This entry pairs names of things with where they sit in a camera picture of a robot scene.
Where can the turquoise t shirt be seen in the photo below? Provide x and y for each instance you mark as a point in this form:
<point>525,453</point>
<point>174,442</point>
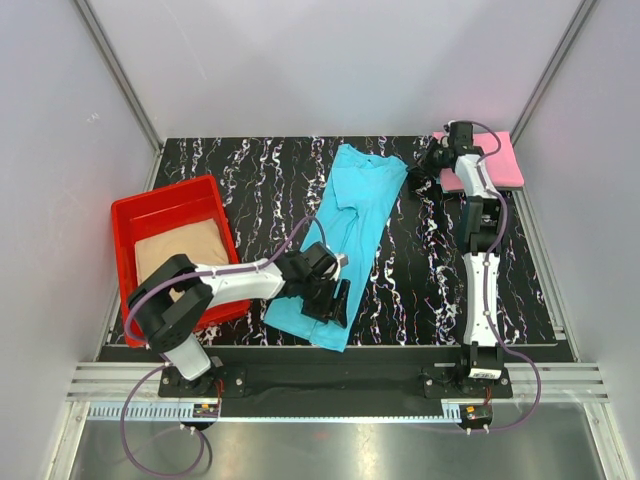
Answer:
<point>359,196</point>

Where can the pink folded t shirt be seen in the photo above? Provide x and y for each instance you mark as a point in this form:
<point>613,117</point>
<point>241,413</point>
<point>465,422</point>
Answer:
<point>503,168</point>

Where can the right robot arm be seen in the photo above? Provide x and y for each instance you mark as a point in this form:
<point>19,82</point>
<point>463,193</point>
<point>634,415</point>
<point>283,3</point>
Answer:
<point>483,227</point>

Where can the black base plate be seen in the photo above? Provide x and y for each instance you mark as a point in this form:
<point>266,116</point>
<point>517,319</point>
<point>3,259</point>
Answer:
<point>365,381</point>

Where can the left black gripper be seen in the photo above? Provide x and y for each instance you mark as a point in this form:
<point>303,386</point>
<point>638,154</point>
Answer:
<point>323,311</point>

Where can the beige folded t shirt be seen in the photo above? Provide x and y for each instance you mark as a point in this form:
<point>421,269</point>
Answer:
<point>201,242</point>

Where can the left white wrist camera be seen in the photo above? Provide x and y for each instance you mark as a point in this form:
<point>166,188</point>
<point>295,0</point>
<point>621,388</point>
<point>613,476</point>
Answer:
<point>342,260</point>

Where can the red plastic bin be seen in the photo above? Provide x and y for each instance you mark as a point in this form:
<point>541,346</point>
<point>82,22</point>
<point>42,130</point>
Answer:
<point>155,212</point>

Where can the aluminium rail frame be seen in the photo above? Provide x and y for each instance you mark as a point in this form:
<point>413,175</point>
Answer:
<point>406,339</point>

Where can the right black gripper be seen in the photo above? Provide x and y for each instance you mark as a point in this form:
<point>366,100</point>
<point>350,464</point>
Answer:
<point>423,168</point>

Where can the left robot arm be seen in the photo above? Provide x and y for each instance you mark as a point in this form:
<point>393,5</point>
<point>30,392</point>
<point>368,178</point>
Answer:
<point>169,304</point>

